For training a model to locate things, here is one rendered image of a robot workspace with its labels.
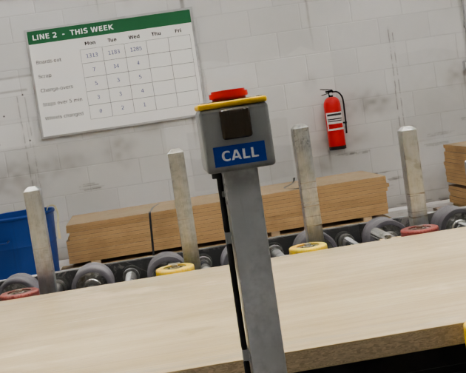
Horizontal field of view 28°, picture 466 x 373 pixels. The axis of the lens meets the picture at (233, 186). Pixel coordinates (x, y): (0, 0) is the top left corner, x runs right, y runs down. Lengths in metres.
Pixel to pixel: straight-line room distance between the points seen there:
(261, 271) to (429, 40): 7.57
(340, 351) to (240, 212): 0.32
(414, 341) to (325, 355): 0.12
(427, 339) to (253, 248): 0.35
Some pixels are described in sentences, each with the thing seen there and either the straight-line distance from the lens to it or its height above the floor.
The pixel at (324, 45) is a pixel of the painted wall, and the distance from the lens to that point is 8.25.
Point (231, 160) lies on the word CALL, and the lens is 0.92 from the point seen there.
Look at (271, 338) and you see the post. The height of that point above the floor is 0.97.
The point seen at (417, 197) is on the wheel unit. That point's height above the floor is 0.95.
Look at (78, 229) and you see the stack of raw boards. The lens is 6.86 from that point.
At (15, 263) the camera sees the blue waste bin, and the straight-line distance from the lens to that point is 6.49.
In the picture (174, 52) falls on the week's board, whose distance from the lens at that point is 8.10.
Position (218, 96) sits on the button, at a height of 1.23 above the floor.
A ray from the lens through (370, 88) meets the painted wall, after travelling 8.32.
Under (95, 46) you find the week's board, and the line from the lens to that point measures 8.12.
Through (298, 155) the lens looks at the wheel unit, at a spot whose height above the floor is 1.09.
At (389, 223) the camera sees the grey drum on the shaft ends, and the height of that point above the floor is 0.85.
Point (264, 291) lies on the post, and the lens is 0.96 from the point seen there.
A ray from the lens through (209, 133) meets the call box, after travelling 0.92.
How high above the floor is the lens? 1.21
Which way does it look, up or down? 5 degrees down
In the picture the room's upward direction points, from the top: 8 degrees counter-clockwise
